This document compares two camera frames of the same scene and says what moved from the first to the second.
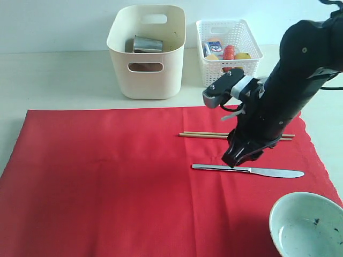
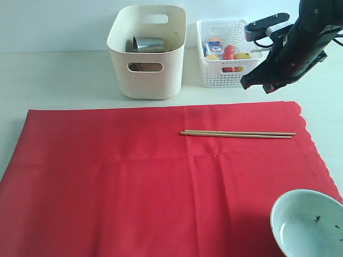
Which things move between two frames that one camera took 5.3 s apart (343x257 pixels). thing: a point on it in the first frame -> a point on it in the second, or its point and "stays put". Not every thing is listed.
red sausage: x=229 y=54 stays put
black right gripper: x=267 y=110 -> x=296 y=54
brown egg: x=214 y=39 stays put
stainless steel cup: x=139 y=44 stays put
